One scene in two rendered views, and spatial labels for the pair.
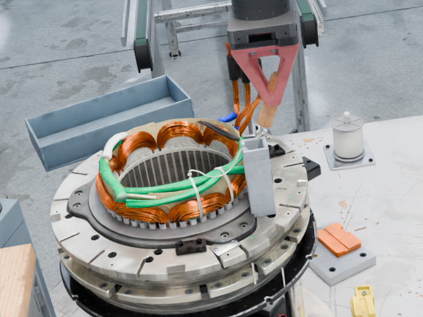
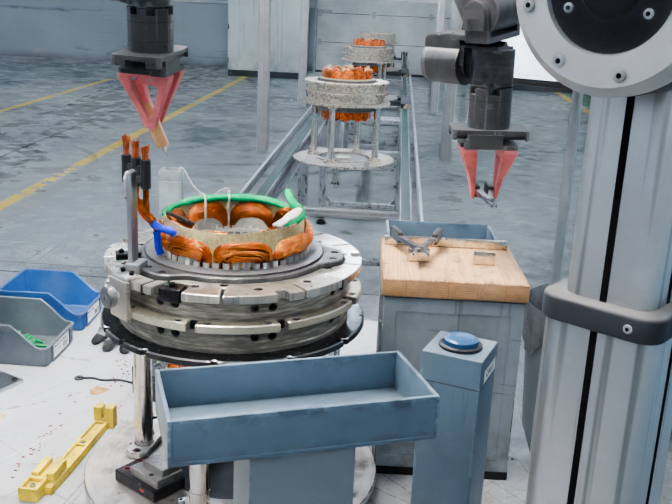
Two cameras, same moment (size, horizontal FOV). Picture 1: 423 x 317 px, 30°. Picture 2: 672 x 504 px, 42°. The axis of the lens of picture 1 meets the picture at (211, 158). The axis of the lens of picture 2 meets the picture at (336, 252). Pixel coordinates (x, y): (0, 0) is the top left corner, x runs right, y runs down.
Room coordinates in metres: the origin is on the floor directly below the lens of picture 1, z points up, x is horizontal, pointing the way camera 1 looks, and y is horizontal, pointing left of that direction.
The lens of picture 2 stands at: (1.87, 0.20, 1.42)
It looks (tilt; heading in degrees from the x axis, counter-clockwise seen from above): 17 degrees down; 182
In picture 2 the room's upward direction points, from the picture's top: 3 degrees clockwise
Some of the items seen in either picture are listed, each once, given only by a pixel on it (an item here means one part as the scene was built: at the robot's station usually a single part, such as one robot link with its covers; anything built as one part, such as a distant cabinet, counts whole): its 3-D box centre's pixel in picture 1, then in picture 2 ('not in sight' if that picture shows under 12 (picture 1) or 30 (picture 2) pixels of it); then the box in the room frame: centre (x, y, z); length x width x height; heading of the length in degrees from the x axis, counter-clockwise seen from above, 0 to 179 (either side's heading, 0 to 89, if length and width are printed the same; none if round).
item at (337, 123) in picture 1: (347, 138); not in sight; (1.31, -0.27, 0.82); 0.06 x 0.06 x 0.07
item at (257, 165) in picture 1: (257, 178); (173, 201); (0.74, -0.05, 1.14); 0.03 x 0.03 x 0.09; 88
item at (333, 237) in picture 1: (337, 239); not in sight; (1.03, -0.19, 0.80); 0.07 x 0.05 x 0.01; 23
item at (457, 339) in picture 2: not in sight; (461, 340); (0.93, 0.33, 1.04); 0.04 x 0.04 x 0.01
